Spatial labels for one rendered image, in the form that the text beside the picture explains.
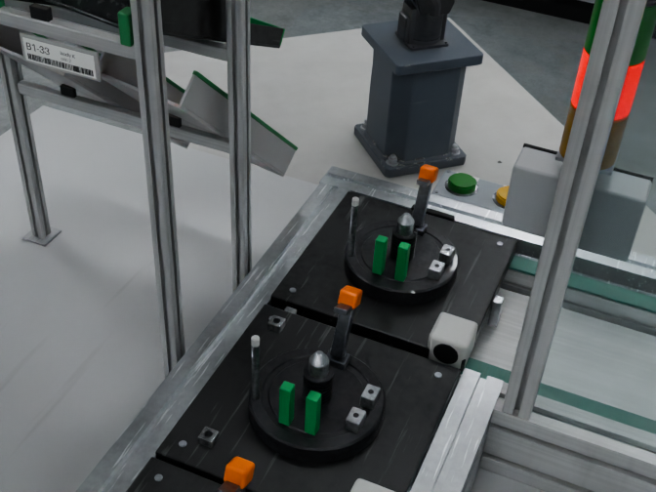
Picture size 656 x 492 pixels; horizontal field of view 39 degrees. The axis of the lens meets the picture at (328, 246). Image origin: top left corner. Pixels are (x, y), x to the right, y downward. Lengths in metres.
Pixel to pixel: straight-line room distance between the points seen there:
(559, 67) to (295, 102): 2.29
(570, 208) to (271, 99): 0.94
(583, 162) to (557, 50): 3.19
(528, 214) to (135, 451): 0.45
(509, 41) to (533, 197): 3.15
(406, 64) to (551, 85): 2.34
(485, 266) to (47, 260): 0.60
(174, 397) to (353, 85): 0.90
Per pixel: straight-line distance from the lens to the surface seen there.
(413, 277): 1.10
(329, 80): 1.76
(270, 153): 1.20
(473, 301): 1.11
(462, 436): 0.98
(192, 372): 1.03
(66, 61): 0.92
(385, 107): 1.47
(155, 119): 0.88
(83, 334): 1.22
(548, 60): 3.90
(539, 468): 1.05
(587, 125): 0.78
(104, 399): 1.14
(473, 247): 1.19
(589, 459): 1.03
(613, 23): 0.75
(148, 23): 0.84
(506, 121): 1.69
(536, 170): 0.85
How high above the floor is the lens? 1.70
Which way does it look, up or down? 39 degrees down
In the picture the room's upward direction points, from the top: 3 degrees clockwise
